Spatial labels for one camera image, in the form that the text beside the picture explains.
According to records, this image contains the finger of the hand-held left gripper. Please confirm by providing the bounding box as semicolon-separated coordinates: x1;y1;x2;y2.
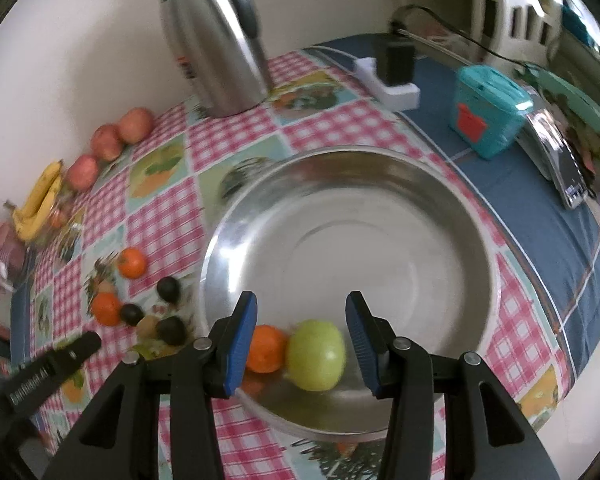
47;332;102;378

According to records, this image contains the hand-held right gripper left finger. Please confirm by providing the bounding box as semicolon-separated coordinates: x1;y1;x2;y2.
42;291;259;480

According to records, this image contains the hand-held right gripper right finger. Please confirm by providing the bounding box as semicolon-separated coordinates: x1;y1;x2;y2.
345;290;561;480

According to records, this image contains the orange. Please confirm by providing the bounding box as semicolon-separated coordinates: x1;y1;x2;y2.
245;325;289;374
117;248;148;279
91;292;123;326

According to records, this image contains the green apple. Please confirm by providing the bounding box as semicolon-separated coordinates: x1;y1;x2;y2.
286;319;347;392

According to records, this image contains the dark avocado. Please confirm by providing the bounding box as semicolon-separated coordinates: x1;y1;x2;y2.
156;316;188;347
119;303;145;326
156;276;182;305

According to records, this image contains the stainless steel bowl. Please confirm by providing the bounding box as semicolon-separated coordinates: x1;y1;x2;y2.
197;146;501;442

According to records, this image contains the clear plastic fruit container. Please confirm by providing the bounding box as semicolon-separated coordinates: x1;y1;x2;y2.
30;185;86;248

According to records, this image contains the pink checkered tablecloth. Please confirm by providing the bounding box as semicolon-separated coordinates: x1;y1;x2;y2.
10;47;573;480

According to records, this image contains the yellow banana bunch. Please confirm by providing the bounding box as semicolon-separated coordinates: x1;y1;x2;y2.
5;160;65;242

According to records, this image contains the red apple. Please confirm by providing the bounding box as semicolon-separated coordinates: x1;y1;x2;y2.
90;124;125;162
66;155;101;192
117;107;156;145

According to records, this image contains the blue cloth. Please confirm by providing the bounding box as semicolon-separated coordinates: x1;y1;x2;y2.
305;32;600;376

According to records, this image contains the white power strip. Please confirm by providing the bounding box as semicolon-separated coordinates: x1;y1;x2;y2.
355;56;422;111

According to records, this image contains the teal plastic box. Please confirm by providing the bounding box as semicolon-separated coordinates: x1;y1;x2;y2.
448;65;536;160

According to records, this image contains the silver electronic device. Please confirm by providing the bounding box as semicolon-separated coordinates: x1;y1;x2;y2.
525;107;588;209

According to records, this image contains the black power adapter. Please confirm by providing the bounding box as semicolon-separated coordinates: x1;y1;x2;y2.
377;35;416;88

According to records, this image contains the stainless steel kettle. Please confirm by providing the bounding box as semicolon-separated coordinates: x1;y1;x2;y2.
152;0;276;118

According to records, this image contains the mint green tray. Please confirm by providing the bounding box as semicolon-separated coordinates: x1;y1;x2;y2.
530;62;600;161

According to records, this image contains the white plastic basket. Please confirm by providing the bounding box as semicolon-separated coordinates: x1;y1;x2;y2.
472;0;563;68

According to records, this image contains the white power cable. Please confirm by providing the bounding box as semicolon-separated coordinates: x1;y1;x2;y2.
304;45;361;68

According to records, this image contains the black cable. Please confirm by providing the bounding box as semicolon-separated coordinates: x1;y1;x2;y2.
389;4;536;73

